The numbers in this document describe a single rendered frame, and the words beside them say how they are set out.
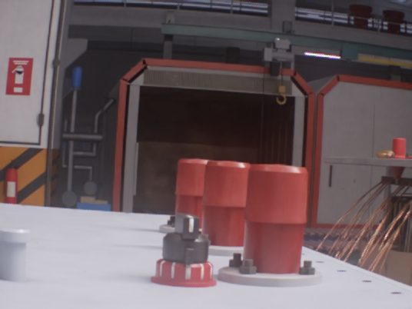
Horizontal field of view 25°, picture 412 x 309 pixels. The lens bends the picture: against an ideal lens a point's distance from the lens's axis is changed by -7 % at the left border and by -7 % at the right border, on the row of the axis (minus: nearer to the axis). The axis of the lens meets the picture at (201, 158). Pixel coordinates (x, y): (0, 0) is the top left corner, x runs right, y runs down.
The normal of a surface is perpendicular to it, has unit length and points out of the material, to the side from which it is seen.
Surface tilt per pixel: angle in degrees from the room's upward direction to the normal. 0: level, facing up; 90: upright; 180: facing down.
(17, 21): 90
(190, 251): 90
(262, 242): 90
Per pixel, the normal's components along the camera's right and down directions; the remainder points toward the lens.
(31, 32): 0.14, 0.01
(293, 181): 0.47, 0.01
